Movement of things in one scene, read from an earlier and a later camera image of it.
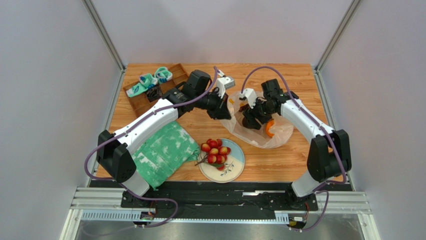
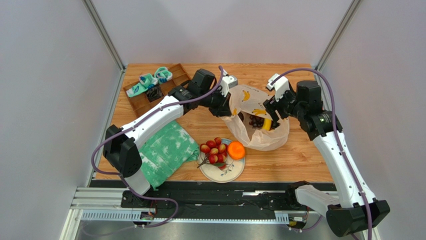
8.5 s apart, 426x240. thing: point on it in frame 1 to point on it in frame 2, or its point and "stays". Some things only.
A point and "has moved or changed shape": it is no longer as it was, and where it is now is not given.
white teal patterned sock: (146, 82) stays
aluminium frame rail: (106, 41) stays
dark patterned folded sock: (154, 93) stays
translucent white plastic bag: (282, 128) has moved or changed shape
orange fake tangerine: (268, 124) to (236, 150)
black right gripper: (250, 116) to (274, 110)
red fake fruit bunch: (213, 154) stays
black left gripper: (221, 111) stays
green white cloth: (158, 161) stays
